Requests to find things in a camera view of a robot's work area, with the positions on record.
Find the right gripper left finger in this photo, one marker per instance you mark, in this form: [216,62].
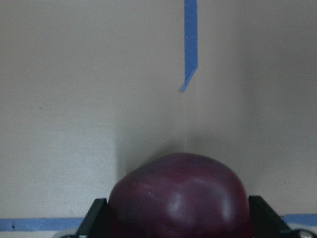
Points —
[99,221]

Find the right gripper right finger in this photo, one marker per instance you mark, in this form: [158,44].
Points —
[266,222]

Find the dark red apple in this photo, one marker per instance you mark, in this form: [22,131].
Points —
[180,196]

